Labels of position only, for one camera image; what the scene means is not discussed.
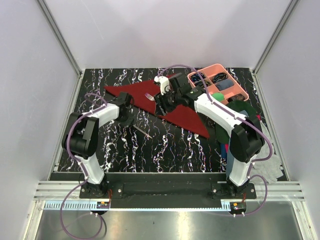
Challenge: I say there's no aluminium frame post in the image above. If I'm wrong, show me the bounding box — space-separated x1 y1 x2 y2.
252 0 301 76
36 0 82 77

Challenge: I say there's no silver fork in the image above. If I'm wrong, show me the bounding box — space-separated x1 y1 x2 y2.
133 125 152 139
144 93 155 101

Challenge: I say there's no left aluminium frame post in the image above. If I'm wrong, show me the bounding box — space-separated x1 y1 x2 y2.
36 0 82 77

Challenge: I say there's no pink compartment tray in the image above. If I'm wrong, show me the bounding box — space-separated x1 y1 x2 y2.
187 63 255 115

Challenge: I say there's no red cloth napkin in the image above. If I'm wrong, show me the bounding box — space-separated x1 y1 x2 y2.
104 79 210 139

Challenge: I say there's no grey cloth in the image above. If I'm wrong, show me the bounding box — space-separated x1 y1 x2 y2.
250 121 283 184

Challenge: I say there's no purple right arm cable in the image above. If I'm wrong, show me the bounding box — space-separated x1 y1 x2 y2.
157 64 275 217

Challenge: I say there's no green rolled cloth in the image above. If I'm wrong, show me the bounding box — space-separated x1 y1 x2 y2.
211 92 225 102

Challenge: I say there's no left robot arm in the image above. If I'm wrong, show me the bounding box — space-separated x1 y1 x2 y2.
61 92 134 198

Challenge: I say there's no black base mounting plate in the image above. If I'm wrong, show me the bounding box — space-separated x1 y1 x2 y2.
79 172 257 211

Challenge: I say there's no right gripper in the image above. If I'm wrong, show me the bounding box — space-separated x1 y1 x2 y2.
153 87 181 117

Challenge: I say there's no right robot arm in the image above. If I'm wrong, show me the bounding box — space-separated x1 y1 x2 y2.
153 73 268 199

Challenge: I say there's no blue rolled cloth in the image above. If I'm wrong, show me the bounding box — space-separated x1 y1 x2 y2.
215 79 234 91

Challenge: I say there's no dark green cloth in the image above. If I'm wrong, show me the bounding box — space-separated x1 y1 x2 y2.
215 100 258 144

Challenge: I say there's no right aluminium frame post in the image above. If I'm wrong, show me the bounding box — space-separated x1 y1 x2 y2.
252 0 301 76

